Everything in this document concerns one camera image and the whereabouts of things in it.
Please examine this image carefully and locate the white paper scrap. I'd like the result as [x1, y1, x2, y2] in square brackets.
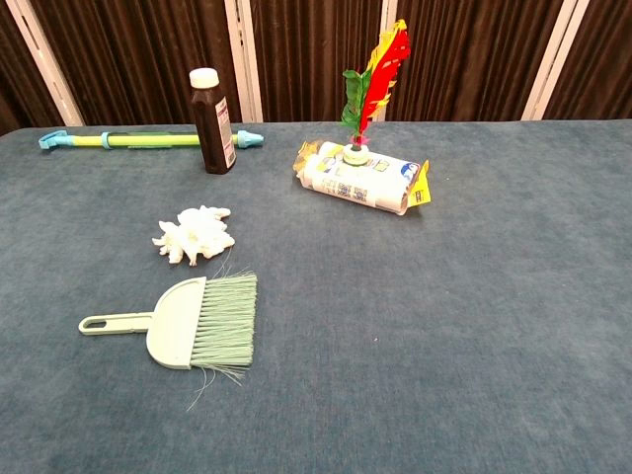
[151, 220, 187, 258]
[167, 244, 201, 267]
[197, 229, 236, 259]
[177, 205, 232, 233]

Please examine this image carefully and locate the mint green hand broom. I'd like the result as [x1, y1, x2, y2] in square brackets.
[77, 270, 259, 414]

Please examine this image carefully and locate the blue felt table cover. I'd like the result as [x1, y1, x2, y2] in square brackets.
[0, 118, 632, 474]

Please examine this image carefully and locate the brown bottle white cap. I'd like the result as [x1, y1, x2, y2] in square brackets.
[189, 67, 238, 175]

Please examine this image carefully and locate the colourful feather shuttlecock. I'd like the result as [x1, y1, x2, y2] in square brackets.
[340, 18, 413, 167]

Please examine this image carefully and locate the green blue water pump toy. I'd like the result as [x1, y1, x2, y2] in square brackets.
[38, 128, 265, 152]

